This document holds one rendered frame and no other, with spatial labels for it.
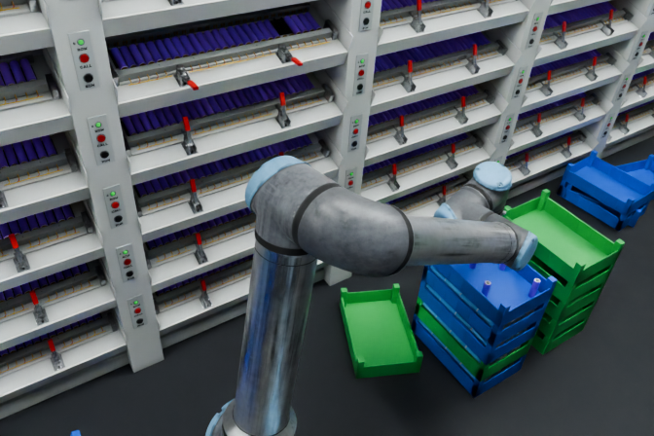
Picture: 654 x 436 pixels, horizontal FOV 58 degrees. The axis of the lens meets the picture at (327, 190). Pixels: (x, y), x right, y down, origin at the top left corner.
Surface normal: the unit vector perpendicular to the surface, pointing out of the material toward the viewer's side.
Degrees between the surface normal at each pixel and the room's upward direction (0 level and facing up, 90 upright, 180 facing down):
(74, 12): 90
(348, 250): 78
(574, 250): 0
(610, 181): 0
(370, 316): 0
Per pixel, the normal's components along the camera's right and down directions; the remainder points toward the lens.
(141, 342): 0.55, 0.53
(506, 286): 0.05, -0.79
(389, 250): 0.42, 0.22
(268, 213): -0.69, 0.26
